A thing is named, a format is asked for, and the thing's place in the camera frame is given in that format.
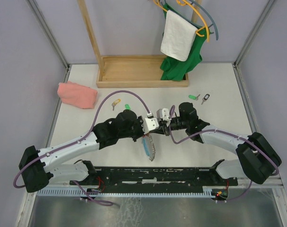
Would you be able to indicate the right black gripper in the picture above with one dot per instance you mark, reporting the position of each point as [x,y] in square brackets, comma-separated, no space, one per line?
[165,127]

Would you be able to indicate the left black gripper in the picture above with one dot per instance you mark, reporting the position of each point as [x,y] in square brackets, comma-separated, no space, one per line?
[140,121]

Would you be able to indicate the metal keyring band blue handle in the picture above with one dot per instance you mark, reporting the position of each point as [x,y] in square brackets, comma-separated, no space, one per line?
[149,146]

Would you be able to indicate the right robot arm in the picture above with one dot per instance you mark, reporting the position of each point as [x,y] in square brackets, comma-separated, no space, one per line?
[256,158]

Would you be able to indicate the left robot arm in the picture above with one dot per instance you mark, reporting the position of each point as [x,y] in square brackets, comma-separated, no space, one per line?
[39,166]

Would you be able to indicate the green tag key left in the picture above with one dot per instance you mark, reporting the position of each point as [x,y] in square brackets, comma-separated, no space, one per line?
[127,107]

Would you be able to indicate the green tag key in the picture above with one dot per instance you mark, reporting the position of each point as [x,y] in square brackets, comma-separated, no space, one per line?
[194,97]
[127,107]

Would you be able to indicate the yellow tag key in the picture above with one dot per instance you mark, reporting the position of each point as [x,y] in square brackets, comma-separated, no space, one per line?
[115,103]

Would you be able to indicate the green tag key right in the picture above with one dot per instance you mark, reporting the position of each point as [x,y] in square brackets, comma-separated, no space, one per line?
[194,97]

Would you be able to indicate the black tag key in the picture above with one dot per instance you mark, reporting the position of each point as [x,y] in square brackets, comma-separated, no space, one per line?
[205,98]

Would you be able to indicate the green shirt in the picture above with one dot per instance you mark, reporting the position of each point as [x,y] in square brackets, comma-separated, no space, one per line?
[174,69]

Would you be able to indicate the pink folded cloth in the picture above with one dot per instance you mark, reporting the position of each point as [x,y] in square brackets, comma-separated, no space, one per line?
[77,95]

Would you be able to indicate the white towel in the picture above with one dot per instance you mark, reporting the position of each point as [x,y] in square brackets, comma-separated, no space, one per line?
[178,37]

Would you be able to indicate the grey-blue hanger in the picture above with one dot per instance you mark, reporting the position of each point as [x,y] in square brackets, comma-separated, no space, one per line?
[195,6]

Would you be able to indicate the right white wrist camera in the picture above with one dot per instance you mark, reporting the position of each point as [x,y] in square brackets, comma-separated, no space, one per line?
[165,114]

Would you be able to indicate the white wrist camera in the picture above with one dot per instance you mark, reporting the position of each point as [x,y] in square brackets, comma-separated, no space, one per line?
[150,123]
[165,114]

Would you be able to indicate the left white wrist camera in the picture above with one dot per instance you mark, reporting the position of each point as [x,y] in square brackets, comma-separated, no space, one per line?
[150,123]

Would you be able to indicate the wooden rack frame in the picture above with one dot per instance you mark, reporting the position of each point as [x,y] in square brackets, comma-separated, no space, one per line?
[128,71]

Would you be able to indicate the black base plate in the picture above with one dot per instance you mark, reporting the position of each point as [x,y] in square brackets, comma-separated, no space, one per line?
[155,179]

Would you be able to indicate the white cable duct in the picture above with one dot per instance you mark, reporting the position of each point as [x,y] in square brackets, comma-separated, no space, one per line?
[77,192]

